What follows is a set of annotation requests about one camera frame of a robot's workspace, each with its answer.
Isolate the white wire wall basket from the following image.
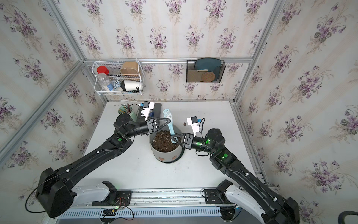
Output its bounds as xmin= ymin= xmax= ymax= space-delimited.
xmin=91 ymin=60 xmax=145 ymax=96

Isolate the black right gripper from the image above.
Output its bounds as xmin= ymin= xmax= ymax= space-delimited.
xmin=171 ymin=133 xmax=217 ymax=156

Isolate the black mesh wall organizer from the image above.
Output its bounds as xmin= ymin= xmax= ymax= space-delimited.
xmin=186 ymin=60 xmax=226 ymax=83

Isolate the clear plastic bottle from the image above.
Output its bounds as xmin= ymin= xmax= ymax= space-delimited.
xmin=98 ymin=73 xmax=114 ymax=91

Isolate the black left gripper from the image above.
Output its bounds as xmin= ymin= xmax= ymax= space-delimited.
xmin=125 ymin=119 xmax=171 ymax=141

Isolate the red lidded jar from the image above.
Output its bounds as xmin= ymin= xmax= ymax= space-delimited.
xmin=97 ymin=66 xmax=109 ymax=75

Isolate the teal plate in organizer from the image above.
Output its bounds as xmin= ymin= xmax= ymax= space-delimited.
xmin=194 ymin=57 xmax=222 ymax=82

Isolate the dark grey book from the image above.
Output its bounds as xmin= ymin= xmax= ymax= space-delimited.
xmin=147 ymin=103 xmax=162 ymax=119

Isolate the grey ceramic pot with soil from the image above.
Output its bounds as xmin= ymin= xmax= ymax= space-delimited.
xmin=149 ymin=130 xmax=179 ymax=152

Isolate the light teal scrub brush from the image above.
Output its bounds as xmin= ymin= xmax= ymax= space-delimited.
xmin=163 ymin=109 xmax=175 ymax=136

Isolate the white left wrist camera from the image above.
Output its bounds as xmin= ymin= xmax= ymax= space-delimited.
xmin=140 ymin=101 xmax=155 ymax=120

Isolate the white cup black rim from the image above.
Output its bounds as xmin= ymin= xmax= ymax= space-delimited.
xmin=121 ymin=80 xmax=142 ymax=91

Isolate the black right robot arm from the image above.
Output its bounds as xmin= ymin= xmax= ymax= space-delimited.
xmin=171 ymin=128 xmax=300 ymax=224

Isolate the mint green pencil cup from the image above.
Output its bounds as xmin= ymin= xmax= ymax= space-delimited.
xmin=118 ymin=104 xmax=138 ymax=122

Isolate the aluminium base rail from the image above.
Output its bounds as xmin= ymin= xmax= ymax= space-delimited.
xmin=58 ymin=188 xmax=241 ymax=222

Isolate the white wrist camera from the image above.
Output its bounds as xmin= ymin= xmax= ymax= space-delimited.
xmin=140 ymin=101 xmax=155 ymax=120
xmin=187 ymin=116 xmax=202 ymax=137

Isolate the black pot saucer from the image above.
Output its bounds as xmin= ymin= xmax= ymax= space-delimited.
xmin=153 ymin=146 xmax=185 ymax=163

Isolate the small circuit board with wires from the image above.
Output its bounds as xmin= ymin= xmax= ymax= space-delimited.
xmin=102 ymin=208 xmax=118 ymax=217

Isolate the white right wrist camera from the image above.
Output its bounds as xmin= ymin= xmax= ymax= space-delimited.
xmin=187 ymin=116 xmax=202 ymax=137

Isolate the brown cardboard box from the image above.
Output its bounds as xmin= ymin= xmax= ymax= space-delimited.
xmin=120 ymin=61 xmax=139 ymax=75

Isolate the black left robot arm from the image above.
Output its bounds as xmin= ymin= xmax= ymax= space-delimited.
xmin=35 ymin=114 xmax=171 ymax=218

